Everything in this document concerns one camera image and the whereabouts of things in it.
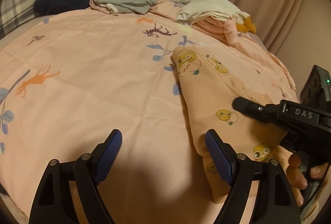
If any pink printed duvet cover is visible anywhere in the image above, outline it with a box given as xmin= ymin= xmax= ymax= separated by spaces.
xmin=1 ymin=2 xmax=296 ymax=223

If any navy dark garment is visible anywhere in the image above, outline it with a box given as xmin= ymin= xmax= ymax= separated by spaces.
xmin=34 ymin=0 xmax=90 ymax=16

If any peach duck-print pajama garment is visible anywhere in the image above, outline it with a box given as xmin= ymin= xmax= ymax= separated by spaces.
xmin=172 ymin=46 xmax=291 ymax=204

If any pink folded towel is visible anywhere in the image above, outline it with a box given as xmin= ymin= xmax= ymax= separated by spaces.
xmin=192 ymin=16 xmax=238 ymax=45

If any white goose plush toy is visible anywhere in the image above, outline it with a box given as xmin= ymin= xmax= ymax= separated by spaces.
xmin=168 ymin=0 xmax=257 ymax=34

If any white folded cloth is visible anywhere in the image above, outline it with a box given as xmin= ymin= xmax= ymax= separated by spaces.
xmin=175 ymin=5 xmax=234 ymax=23

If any person's right hand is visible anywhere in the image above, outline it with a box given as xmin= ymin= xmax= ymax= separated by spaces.
xmin=272 ymin=145 xmax=331 ymax=208

